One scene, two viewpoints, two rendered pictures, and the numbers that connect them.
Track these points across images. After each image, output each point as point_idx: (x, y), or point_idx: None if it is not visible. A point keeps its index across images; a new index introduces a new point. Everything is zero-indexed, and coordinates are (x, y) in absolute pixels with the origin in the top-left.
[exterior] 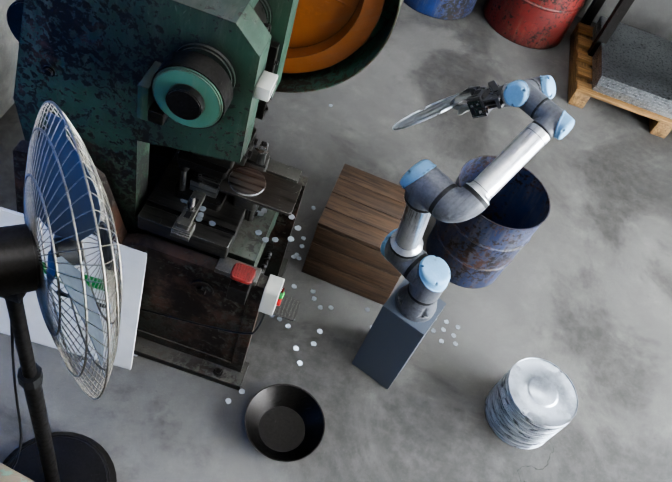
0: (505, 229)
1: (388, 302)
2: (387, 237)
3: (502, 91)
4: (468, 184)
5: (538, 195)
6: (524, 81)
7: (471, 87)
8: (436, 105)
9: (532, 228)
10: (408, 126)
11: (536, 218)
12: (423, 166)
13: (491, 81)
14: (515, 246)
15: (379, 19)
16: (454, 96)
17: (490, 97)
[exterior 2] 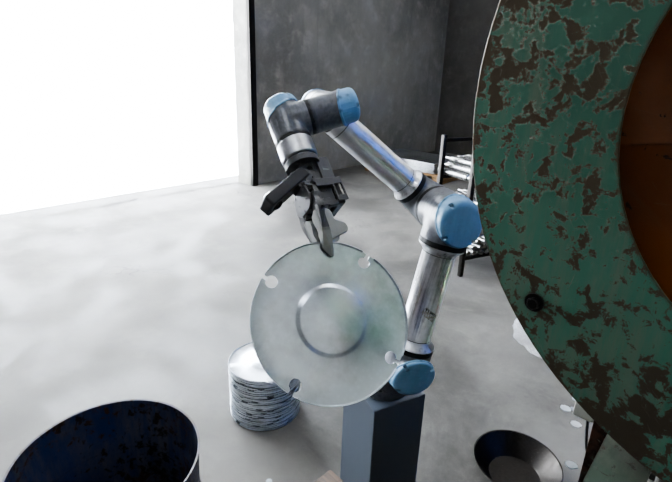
0: (180, 415)
1: (416, 394)
2: (429, 364)
3: (315, 151)
4: (422, 176)
5: (35, 460)
6: (337, 89)
7: (321, 200)
8: (306, 325)
9: (141, 402)
10: (403, 302)
11: (69, 457)
12: (464, 197)
13: (273, 196)
14: (151, 441)
15: (504, 198)
16: (251, 325)
17: (324, 171)
